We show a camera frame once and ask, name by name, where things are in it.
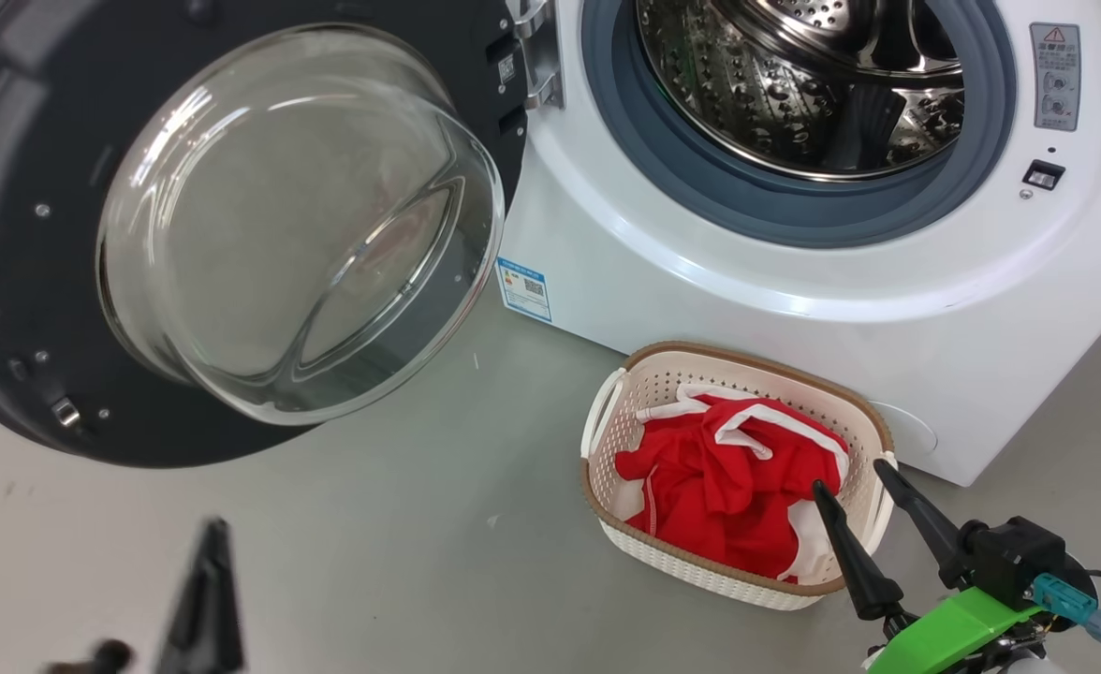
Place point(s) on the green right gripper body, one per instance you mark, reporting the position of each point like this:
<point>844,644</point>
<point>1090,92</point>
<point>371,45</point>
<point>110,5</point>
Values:
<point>953,637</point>

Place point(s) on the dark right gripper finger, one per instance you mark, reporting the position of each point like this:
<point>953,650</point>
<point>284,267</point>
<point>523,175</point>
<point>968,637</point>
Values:
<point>930,524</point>
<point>859,562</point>

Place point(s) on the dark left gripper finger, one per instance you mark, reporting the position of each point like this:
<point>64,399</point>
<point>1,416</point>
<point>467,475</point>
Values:
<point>204,618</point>
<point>96,658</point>

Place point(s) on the red garment with white trim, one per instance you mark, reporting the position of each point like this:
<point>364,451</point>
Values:
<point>719,477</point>

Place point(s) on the black glass washing machine door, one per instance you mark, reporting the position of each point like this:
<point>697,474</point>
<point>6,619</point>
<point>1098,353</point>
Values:
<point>26,281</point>

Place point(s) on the cream perforated laundry basket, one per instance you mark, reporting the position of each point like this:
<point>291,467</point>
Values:
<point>663,552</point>

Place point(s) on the white front-load washing machine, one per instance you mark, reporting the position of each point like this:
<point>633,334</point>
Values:
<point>794,281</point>

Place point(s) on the black door lock latch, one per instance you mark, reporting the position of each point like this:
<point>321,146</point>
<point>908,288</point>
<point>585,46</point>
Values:
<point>1043,175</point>

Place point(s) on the grey rubber door gasket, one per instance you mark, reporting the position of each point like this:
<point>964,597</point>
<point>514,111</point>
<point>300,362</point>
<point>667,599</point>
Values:
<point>663,159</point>

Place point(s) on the steel washing drum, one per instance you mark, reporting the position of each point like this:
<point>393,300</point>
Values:
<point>747,84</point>

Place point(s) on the metal door hinge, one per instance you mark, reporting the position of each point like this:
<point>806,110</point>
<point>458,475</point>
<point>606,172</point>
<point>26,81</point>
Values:
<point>541,56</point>

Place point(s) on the round drain filter cover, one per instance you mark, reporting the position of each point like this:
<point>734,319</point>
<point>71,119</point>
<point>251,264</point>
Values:
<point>911,432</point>

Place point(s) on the blue energy label sticker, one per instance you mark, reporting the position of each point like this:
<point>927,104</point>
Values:
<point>524,288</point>

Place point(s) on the grey warning sticker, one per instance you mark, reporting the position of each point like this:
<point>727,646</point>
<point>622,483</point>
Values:
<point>1056,75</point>

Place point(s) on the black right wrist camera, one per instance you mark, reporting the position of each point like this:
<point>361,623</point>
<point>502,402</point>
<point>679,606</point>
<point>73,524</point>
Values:
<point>1019,552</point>

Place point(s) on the teal right camera connector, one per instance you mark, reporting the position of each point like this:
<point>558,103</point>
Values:
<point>1070,604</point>

